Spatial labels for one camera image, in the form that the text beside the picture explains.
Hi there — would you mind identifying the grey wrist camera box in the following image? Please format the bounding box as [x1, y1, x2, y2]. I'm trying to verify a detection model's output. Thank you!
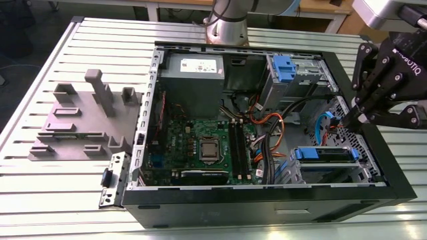
[352, 0, 407, 31]

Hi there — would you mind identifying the black cable bundle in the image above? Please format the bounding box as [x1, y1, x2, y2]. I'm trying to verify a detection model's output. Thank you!
[259, 94, 337, 185]

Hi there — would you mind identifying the red black twisted wire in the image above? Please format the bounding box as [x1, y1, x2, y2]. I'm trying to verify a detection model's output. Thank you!
[151, 89, 168, 146]

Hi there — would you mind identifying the grey metal drive cage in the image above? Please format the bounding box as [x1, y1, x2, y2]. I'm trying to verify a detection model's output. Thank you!
[259, 52, 339, 114]

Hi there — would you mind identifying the green motherboard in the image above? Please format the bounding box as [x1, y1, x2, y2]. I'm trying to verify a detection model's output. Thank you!
[143, 118, 264, 187]

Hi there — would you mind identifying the metal disk bay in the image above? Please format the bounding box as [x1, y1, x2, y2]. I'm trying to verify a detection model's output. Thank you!
[288, 145, 382, 185]

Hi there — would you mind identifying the grey parts rack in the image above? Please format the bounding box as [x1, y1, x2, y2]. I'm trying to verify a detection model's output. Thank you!
[27, 68, 144, 163]

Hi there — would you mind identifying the grey metal slot bracket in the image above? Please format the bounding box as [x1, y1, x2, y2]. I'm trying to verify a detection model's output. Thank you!
[97, 151, 132, 209]

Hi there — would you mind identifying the grey power supply unit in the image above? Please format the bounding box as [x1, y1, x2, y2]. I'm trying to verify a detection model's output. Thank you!
[157, 52, 225, 121]

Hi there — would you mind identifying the green RAM stick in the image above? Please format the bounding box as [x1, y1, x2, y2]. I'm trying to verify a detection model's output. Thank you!
[37, 134, 103, 141]

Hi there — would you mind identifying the black blue bracket knob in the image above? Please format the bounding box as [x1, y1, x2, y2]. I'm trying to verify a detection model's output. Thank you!
[100, 167, 115, 187]

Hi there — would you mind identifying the black open PC case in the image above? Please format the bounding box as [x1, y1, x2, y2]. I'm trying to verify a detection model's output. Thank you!
[120, 41, 419, 229]

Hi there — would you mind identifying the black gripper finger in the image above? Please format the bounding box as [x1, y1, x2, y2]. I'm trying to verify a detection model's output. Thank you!
[349, 73, 422, 133]
[343, 42, 394, 128]

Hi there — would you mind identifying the orange wire bundle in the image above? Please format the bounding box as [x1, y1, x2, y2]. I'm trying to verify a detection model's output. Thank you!
[248, 112, 288, 161]

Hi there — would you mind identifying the hard disk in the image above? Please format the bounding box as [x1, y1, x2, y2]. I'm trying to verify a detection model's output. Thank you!
[277, 146, 362, 177]

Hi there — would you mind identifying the wooden desk white frame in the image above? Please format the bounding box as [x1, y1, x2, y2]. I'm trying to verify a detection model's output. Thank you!
[132, 0, 355, 35]

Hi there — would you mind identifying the black graphics card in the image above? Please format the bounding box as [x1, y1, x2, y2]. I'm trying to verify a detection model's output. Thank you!
[171, 169, 232, 186]

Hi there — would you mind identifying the black RAM slot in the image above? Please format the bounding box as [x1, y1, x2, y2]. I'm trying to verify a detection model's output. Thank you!
[236, 118, 253, 180]
[228, 118, 244, 180]

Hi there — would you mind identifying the blue drive latch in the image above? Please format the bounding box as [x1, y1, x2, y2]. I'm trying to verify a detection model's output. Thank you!
[271, 55, 297, 83]

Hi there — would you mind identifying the blue data wire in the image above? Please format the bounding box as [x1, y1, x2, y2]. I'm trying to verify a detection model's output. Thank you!
[313, 111, 339, 146]

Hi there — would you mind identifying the CPU socket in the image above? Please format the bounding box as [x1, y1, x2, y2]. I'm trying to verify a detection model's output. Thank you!
[197, 136, 224, 165]

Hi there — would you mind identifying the silver CPU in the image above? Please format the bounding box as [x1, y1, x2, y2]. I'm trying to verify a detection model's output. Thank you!
[200, 142, 221, 158]

